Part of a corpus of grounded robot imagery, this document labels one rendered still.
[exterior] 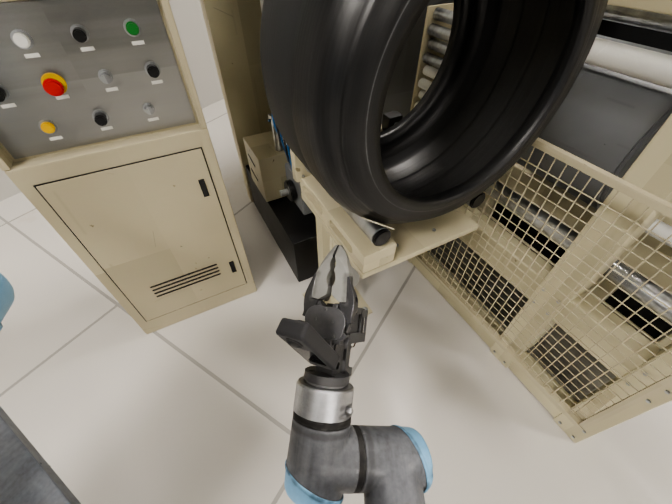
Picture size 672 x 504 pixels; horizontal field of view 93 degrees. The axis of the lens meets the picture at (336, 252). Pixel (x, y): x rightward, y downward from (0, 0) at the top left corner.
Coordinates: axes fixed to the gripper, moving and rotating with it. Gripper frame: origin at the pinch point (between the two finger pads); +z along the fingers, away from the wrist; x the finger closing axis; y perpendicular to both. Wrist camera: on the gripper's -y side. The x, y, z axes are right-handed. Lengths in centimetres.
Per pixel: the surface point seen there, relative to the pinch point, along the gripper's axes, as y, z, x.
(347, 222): 23.1, 10.8, -11.6
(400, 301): 119, -7, -28
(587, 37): 17, 41, 33
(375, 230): 17.9, 7.7, -1.7
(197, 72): 124, 187, -255
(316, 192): 24.7, 19.5, -23.2
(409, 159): 36.1, 31.7, -2.2
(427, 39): 42, 73, -3
